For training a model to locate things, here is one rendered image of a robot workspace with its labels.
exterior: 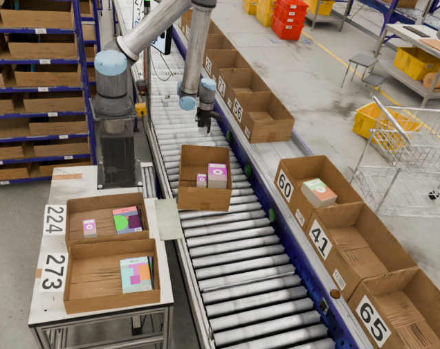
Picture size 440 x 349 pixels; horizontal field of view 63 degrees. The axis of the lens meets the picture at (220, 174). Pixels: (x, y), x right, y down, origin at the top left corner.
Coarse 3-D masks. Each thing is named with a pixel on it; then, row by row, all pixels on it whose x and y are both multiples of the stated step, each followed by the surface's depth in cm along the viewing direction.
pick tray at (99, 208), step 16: (80, 208) 190; (96, 208) 193; (112, 208) 195; (144, 208) 190; (80, 224) 184; (96, 224) 185; (112, 224) 186; (144, 224) 189; (80, 240) 166; (96, 240) 169; (112, 240) 172
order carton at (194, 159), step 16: (192, 160) 229; (208, 160) 229; (224, 160) 230; (192, 176) 224; (192, 192) 194; (208, 192) 194; (224, 192) 195; (192, 208) 202; (208, 208) 202; (224, 208) 203
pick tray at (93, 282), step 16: (128, 240) 168; (144, 240) 170; (80, 256) 168; (96, 256) 170; (112, 256) 171; (128, 256) 172; (144, 256) 173; (80, 272) 163; (96, 272) 164; (112, 272) 164; (64, 288) 146; (80, 288) 156; (96, 288) 157; (112, 288) 158; (160, 288) 151; (64, 304) 143; (80, 304) 145; (96, 304) 147; (112, 304) 150; (128, 304) 152; (144, 304) 155
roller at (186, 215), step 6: (240, 204) 211; (246, 204) 211; (252, 204) 212; (258, 204) 212; (228, 210) 207; (234, 210) 208; (240, 210) 209; (246, 210) 210; (252, 210) 211; (258, 210) 213; (180, 216) 198; (186, 216) 199; (192, 216) 200; (198, 216) 202; (204, 216) 203; (210, 216) 204
